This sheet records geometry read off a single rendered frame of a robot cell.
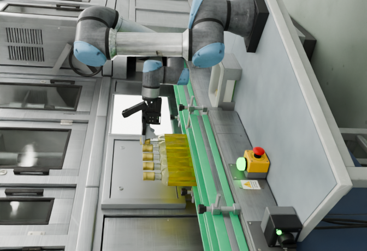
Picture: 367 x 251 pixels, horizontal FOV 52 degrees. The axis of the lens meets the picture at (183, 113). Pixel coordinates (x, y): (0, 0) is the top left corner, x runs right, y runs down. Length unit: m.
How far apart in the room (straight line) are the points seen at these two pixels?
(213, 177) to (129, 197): 0.42
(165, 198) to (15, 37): 1.44
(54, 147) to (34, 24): 0.83
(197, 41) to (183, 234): 0.73
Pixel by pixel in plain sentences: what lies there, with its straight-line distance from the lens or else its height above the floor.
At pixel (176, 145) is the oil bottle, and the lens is 1.62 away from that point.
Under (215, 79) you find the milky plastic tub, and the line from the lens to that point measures 1.83.
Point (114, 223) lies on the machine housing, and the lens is 1.55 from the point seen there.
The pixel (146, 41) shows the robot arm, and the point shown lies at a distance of 1.37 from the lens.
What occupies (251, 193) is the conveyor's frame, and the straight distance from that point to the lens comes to 1.28.
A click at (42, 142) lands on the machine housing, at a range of 1.99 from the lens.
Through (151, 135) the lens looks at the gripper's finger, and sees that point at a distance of 1.65.
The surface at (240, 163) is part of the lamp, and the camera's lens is 1.31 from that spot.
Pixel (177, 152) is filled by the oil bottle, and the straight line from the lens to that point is 1.59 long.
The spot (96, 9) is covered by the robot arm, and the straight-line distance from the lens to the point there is 1.46.
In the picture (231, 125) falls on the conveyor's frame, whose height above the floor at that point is 0.80.
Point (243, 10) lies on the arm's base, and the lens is 1.45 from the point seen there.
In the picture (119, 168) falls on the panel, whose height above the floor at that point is 1.25.
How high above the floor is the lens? 1.24
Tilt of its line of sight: 9 degrees down
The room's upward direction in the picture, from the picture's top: 88 degrees counter-clockwise
